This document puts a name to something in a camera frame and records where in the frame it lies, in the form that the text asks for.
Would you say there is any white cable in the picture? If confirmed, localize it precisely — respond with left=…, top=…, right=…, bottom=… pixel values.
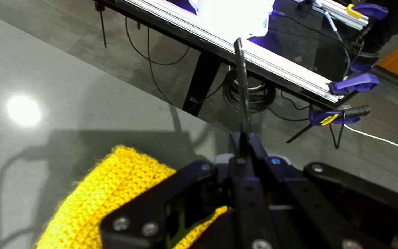
left=342, top=122, right=398, bottom=159

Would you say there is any loose black cable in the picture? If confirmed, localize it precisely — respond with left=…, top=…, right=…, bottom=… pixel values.
left=122, top=17, right=191, bottom=105

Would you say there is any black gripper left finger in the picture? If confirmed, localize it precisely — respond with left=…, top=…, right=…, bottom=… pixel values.
left=99, top=133, right=283, bottom=249

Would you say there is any yellow crochet cloth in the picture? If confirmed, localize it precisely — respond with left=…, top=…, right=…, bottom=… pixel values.
left=34, top=144, right=230, bottom=249

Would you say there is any coiled black cable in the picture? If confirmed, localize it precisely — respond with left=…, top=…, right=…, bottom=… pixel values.
left=220, top=68, right=277, bottom=114

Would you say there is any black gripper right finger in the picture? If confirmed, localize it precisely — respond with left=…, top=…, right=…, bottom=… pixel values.
left=245, top=133, right=398, bottom=249

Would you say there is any black stand leg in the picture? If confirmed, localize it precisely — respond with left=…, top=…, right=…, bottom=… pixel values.
left=180, top=50, right=223, bottom=118

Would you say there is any purple spring clamp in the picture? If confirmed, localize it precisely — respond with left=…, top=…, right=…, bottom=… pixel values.
left=284, top=104, right=371, bottom=145
left=328, top=72, right=381, bottom=97
left=343, top=2, right=390, bottom=22

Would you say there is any black serving spoon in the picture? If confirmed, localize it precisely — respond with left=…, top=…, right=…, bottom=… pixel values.
left=232, top=38, right=252, bottom=140

